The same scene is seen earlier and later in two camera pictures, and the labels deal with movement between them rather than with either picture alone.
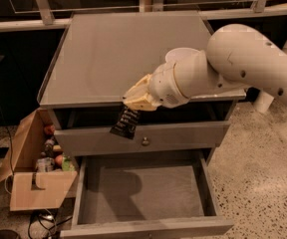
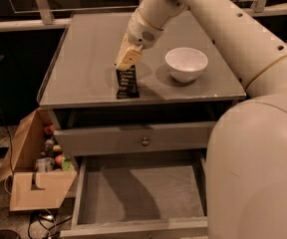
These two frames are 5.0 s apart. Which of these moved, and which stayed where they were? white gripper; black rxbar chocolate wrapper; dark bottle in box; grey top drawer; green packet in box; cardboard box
Moved: white gripper; black rxbar chocolate wrapper
Stayed: dark bottle in box; green packet in box; grey top drawer; cardboard box
